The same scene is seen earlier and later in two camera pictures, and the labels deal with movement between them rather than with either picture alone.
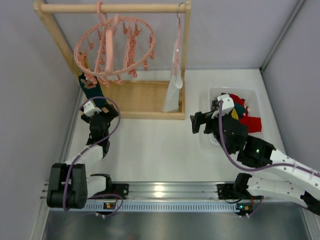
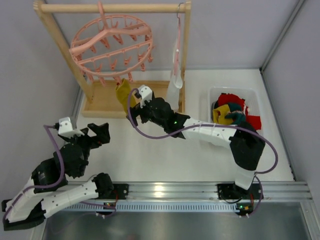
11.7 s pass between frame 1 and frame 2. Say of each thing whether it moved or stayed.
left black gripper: moved
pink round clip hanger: stayed
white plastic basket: stayed
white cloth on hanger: stayed
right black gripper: moved
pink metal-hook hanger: stayed
